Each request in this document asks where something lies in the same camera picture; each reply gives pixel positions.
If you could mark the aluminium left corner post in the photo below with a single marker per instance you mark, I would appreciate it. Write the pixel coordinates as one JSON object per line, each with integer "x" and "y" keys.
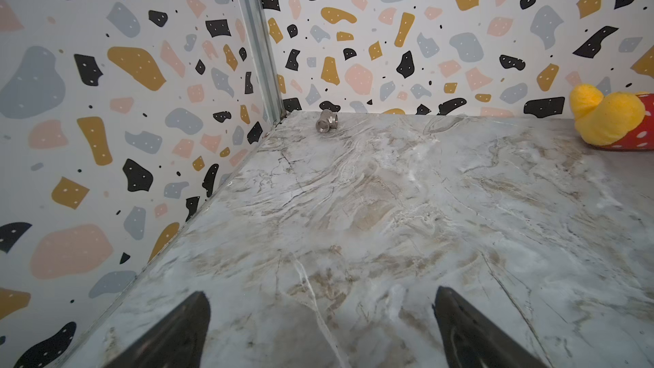
{"x": 255, "y": 24}

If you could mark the small metal corner bracket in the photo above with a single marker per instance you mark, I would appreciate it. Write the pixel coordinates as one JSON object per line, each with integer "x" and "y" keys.
{"x": 327, "y": 121}

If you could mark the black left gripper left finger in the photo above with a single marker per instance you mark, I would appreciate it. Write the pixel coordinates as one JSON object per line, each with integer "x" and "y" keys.
{"x": 176, "y": 341}

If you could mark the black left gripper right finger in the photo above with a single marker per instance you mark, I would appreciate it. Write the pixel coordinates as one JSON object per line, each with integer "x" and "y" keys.
{"x": 472, "y": 340}

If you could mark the yellow plush toy red dress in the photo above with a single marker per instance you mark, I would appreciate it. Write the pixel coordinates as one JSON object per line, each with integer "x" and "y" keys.
{"x": 617, "y": 122}

